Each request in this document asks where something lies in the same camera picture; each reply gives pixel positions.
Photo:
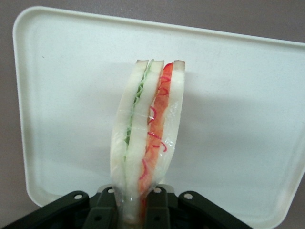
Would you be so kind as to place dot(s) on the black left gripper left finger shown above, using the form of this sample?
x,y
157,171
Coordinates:
x,y
100,214

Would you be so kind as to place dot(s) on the beige plastic tray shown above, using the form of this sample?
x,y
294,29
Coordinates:
x,y
71,95

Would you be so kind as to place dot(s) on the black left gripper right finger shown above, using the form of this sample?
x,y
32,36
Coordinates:
x,y
157,214

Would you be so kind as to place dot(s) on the triangle sandwich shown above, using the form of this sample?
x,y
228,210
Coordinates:
x,y
135,143

